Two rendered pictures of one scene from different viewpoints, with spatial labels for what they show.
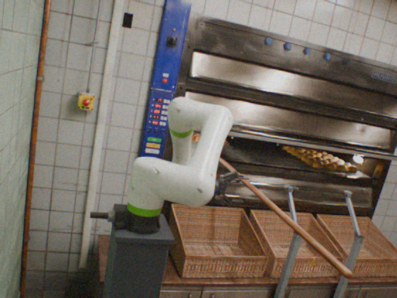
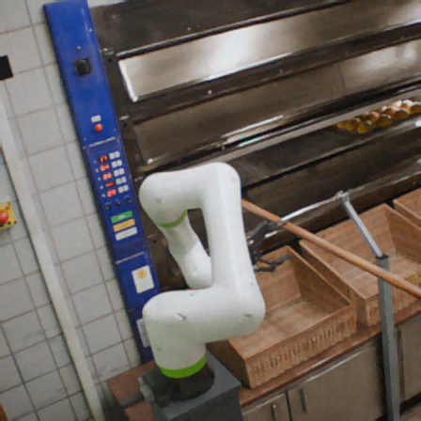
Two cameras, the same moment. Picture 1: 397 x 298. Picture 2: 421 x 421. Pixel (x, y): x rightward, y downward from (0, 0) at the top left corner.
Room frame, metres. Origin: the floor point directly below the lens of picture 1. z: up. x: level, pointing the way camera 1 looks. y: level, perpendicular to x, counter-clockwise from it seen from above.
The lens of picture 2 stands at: (-0.13, 0.09, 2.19)
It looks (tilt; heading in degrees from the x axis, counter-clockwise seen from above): 22 degrees down; 355
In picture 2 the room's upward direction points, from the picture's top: 12 degrees counter-clockwise
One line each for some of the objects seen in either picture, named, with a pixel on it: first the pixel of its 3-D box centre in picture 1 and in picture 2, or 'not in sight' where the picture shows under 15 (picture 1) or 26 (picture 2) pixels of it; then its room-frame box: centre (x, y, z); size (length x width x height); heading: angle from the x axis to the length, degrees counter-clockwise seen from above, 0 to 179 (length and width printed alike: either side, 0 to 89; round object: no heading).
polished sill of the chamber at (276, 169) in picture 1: (286, 171); (324, 163); (2.61, -0.74, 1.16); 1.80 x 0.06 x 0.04; 108
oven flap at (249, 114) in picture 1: (300, 123); (318, 86); (2.59, -0.75, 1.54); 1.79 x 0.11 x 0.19; 108
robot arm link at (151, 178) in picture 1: (152, 185); (179, 331); (1.18, 0.11, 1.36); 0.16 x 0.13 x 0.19; 82
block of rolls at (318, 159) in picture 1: (318, 157); (360, 110); (3.19, -1.17, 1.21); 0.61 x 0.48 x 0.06; 18
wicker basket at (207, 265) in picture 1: (215, 239); (271, 311); (2.16, -0.28, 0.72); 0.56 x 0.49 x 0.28; 109
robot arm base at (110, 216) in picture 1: (127, 216); (165, 381); (1.17, 0.18, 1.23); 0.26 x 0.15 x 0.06; 109
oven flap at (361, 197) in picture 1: (282, 189); (331, 190); (2.59, -0.75, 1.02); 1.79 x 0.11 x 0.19; 108
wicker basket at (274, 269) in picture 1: (293, 242); (377, 260); (2.34, -0.85, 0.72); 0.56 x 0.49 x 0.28; 109
